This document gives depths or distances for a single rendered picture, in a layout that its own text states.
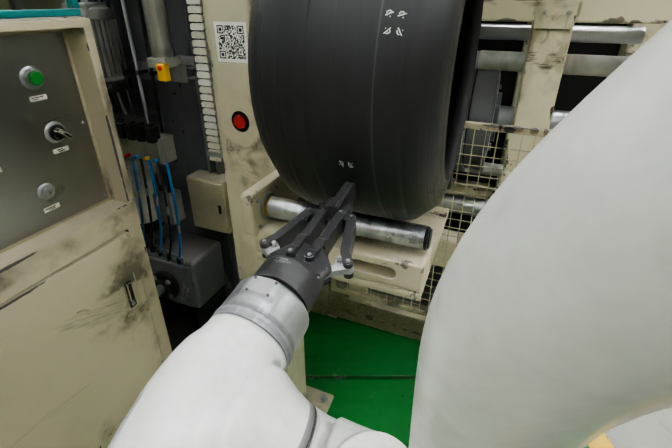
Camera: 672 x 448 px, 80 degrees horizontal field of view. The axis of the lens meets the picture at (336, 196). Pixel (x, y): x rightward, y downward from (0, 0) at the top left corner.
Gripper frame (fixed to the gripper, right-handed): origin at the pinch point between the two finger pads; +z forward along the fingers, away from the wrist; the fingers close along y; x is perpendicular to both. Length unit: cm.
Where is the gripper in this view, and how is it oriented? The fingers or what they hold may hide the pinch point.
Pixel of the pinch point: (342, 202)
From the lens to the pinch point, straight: 59.4
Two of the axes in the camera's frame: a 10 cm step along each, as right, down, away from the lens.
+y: -9.3, -1.6, 3.4
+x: 0.6, 8.3, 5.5
